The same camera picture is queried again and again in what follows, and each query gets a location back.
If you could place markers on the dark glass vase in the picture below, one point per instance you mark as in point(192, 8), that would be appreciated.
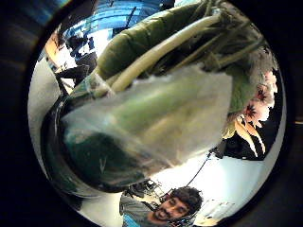
point(82, 164)

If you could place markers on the artificial flower bouquet green stems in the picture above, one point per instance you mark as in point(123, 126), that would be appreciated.
point(164, 47)

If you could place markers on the clear plastic wrap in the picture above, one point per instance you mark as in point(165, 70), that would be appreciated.
point(176, 113)

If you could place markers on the the person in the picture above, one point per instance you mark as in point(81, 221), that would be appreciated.
point(170, 209)

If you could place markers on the black office chair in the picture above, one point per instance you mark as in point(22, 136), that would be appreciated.
point(77, 69)

